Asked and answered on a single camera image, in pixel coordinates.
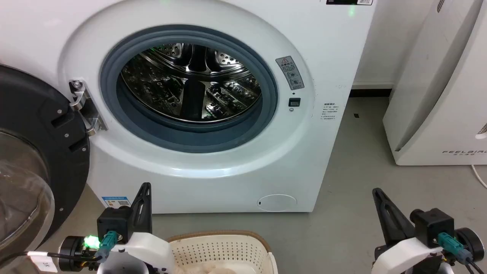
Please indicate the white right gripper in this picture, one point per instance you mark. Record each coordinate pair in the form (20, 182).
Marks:
(405, 257)

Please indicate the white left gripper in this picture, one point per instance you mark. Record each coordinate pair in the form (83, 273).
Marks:
(146, 253)

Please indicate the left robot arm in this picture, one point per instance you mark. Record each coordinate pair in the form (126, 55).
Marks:
(72, 253)

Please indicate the metal washing machine door hinge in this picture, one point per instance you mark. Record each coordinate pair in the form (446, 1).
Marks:
(84, 108)

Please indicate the stainless steel washing machine drum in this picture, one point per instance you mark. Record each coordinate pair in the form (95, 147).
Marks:
(167, 87)

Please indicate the black round washer door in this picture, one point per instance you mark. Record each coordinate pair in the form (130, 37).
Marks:
(45, 125)

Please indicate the blue energy label sticker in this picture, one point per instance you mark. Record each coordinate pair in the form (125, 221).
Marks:
(116, 201)

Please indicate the white front-load washing machine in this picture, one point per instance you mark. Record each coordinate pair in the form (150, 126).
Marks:
(213, 182)

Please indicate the grey rubber door gasket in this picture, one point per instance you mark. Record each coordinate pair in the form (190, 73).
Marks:
(190, 139)

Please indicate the beige perforated laundry basket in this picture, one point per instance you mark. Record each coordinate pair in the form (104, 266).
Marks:
(224, 251)

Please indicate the oval filter cover panel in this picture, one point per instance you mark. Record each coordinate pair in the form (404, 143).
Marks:
(277, 202)

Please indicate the printed text instruction sticker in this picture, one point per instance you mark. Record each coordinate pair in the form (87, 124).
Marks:
(329, 111)

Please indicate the white air purifier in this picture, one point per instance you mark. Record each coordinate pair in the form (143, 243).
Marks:
(441, 95)

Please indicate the black door latch socket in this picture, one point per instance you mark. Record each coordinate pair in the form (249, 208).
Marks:
(294, 102)

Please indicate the grey warning sticker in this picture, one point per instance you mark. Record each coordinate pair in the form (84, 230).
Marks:
(290, 72)

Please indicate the black barcode label strip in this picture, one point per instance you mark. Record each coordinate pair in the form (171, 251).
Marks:
(349, 2)

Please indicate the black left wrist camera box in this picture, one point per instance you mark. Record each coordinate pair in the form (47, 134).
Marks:
(114, 224)

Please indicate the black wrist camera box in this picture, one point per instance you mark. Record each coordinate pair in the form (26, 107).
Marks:
(114, 224)
(433, 226)

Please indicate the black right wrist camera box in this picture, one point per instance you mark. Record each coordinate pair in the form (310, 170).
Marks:
(433, 226)

